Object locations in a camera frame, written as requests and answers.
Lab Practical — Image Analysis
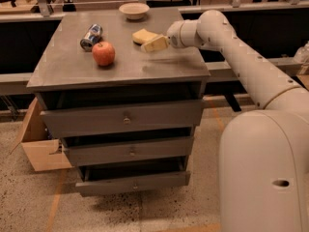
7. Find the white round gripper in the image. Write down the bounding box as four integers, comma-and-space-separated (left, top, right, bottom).
141, 20, 204, 52

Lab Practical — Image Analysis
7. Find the yellow sponge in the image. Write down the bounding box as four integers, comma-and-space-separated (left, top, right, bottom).
132, 29, 157, 44

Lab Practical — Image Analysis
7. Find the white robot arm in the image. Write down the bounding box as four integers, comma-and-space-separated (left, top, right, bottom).
142, 10, 309, 232

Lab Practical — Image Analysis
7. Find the white ceramic bowl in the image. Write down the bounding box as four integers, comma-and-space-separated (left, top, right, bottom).
119, 3, 150, 20

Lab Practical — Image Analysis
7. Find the red apple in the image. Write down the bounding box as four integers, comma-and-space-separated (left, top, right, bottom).
92, 42, 115, 66

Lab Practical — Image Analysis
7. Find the blue silver soda can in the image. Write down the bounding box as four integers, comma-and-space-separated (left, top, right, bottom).
80, 24, 103, 52

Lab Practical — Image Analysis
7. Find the grey drawer cabinet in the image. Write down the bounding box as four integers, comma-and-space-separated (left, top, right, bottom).
27, 8, 209, 183

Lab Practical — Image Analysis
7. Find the middle grey drawer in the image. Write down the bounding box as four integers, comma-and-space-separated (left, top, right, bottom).
65, 136, 194, 166

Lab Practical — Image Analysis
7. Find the grey drawer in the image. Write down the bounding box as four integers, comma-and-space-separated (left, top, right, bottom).
41, 100, 202, 138
65, 136, 194, 166
75, 171, 190, 196

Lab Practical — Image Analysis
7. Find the top grey drawer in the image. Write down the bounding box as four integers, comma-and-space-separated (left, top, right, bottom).
41, 100, 202, 138

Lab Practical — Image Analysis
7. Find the clear sanitizer pump bottle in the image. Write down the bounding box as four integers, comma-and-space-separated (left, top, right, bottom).
294, 42, 309, 64

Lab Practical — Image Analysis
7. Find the bottom grey drawer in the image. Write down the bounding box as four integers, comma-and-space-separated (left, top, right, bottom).
75, 171, 190, 196

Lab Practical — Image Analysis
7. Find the grey metal railing ledge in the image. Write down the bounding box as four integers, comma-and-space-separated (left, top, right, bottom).
0, 57, 309, 96

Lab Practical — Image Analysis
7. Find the brown cardboard box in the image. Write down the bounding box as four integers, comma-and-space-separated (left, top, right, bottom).
11, 99, 71, 171

